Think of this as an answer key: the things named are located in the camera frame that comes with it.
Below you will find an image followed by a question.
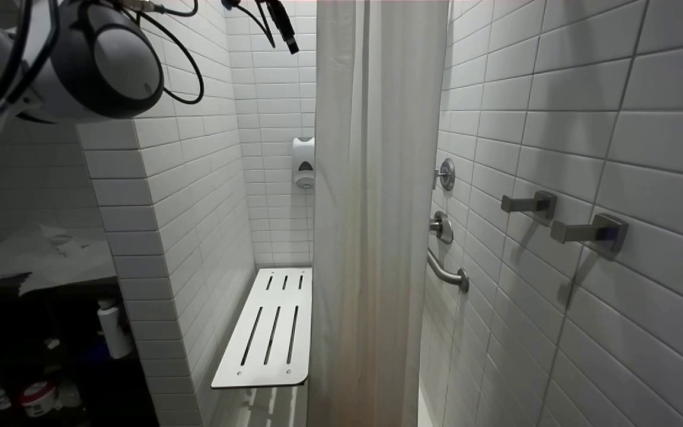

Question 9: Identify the white shower curtain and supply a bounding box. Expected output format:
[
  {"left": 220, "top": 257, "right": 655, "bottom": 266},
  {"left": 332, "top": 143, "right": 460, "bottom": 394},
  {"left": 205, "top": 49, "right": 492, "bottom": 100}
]
[{"left": 305, "top": 0, "right": 452, "bottom": 427}]

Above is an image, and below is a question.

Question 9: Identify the white slotted shower seat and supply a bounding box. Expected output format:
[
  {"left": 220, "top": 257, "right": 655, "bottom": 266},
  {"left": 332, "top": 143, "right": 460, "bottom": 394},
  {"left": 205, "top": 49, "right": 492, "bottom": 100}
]
[{"left": 208, "top": 266, "right": 316, "bottom": 391}]

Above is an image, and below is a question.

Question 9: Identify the white soap dispenser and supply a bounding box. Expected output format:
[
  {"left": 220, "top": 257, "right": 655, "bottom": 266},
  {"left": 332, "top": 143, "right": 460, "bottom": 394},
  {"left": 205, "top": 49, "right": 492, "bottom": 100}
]
[{"left": 290, "top": 136, "right": 317, "bottom": 191}]

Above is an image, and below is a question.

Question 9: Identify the round chrome valve plate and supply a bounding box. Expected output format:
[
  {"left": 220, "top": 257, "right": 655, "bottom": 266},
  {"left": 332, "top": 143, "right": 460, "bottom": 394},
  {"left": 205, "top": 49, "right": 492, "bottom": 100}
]
[{"left": 433, "top": 157, "right": 460, "bottom": 195}]

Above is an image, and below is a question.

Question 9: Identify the long chrome grab bar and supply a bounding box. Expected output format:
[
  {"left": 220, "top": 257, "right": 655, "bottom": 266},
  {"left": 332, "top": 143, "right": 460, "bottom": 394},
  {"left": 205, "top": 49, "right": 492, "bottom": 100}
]
[{"left": 422, "top": 245, "right": 472, "bottom": 297}]

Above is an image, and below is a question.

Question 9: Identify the grey crumpled cover sheet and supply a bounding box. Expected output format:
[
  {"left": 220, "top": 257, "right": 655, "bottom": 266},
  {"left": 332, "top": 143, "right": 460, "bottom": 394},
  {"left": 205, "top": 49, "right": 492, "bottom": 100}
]
[{"left": 0, "top": 223, "right": 119, "bottom": 291}]

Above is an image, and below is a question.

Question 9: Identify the white plastic bottle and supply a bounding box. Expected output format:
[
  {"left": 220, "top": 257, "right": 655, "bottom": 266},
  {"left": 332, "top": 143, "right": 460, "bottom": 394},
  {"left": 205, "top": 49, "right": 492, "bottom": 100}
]
[{"left": 95, "top": 293, "right": 135, "bottom": 360}]

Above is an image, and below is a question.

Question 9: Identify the dark storage shelf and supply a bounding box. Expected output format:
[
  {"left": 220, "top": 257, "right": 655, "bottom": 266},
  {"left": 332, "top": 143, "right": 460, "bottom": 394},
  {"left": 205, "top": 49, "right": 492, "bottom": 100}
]
[{"left": 0, "top": 270, "right": 162, "bottom": 427}]

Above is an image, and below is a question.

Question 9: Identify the red and white container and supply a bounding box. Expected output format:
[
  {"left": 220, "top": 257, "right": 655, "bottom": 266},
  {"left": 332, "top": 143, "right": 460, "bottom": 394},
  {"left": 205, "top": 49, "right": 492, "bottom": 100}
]
[{"left": 17, "top": 376, "right": 58, "bottom": 417}]

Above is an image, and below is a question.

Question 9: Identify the chrome shower valve handle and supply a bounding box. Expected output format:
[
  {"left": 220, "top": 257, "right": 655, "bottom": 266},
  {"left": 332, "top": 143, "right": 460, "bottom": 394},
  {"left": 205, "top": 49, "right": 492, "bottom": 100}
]
[{"left": 426, "top": 208, "right": 457, "bottom": 247}]

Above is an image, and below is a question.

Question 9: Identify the square metal wall hook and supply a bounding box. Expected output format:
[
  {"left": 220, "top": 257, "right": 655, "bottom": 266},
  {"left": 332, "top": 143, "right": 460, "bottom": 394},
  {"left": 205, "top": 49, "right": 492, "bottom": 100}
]
[
  {"left": 549, "top": 212, "right": 631, "bottom": 260},
  {"left": 499, "top": 189, "right": 561, "bottom": 226}
]

